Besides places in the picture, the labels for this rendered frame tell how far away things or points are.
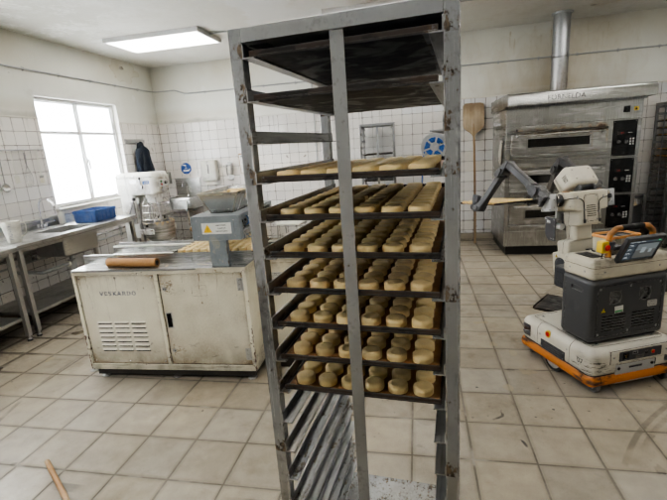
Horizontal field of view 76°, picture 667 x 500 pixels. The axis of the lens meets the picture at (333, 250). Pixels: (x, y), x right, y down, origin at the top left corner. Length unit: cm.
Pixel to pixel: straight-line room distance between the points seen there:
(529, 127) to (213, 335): 447
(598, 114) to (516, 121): 91
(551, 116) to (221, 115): 483
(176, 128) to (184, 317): 513
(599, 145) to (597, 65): 148
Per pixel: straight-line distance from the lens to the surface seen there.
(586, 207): 321
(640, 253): 303
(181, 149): 783
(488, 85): 690
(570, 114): 606
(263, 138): 106
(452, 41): 92
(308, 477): 147
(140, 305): 327
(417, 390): 111
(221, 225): 281
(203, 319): 308
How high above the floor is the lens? 156
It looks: 14 degrees down
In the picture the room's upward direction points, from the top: 4 degrees counter-clockwise
